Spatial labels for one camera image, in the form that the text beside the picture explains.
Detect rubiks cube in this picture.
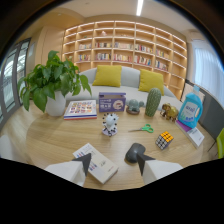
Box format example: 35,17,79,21
154,130,175,151

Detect small teal cactus figurine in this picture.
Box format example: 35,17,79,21
125,98,146,116

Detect golden elephant figurine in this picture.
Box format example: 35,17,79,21
159,102,180,123

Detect green chair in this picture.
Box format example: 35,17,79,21
215,127,224,160

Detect white paperback book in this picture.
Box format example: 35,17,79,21
72,142,119,185

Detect blue detergent bottle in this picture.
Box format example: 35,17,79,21
177,85,204,129

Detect green handled scissors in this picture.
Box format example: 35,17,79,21
128,123,155,134

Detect ceiling strip light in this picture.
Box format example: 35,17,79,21
135,0,145,17

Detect colourful picture book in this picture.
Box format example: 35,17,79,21
63,99,98,121

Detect purple white book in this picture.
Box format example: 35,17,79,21
175,119,206,149

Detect green potted plant white pot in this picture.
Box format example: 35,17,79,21
17,50,93,118

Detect tall green cactus ornament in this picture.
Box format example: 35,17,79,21
144,87,163,118

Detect wooden bookshelf wall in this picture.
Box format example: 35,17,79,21
61,20,189,100

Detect purple cardboard box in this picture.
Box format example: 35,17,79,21
98,91,127,114

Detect dark grey computer mouse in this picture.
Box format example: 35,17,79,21
124,142,147,164

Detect grey sofa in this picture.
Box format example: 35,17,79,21
65,65,177,103

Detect yellow cushion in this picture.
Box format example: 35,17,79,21
138,68,165,96
91,64,123,88

